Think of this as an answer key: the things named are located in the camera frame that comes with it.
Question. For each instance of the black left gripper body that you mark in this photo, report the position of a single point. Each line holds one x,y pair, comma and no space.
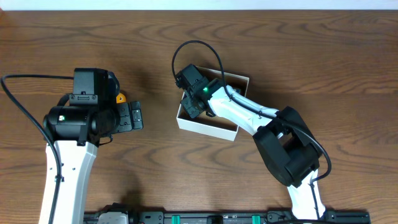
126,116

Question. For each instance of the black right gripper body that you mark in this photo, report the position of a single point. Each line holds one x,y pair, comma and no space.
190,106

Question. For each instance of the orange dinosaur toy figure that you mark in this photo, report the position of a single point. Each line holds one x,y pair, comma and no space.
121,98

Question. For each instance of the white cardboard box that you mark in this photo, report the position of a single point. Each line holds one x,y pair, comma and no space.
214,126

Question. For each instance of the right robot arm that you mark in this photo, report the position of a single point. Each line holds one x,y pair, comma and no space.
287,148

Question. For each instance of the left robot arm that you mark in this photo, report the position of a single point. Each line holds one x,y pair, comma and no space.
75,126

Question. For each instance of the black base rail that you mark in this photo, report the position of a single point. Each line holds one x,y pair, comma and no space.
117,213

